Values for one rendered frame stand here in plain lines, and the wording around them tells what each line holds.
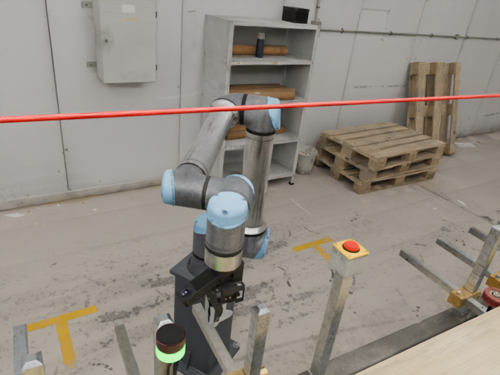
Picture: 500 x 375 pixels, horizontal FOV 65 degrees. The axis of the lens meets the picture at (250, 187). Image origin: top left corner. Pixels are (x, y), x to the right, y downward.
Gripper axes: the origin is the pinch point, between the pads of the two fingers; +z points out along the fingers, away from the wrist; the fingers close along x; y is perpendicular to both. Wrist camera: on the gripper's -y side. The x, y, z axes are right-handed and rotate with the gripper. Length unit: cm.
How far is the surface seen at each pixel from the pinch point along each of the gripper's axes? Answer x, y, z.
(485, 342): -31, 81, 11
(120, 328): 21.3, -18.9, 15.1
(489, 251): -9, 108, -2
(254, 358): -9.7, 8.8, 6.5
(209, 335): 9.1, 4.7, 15.9
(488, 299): -18, 102, 12
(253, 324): -8.0, 8.2, -4.1
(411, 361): -26, 53, 11
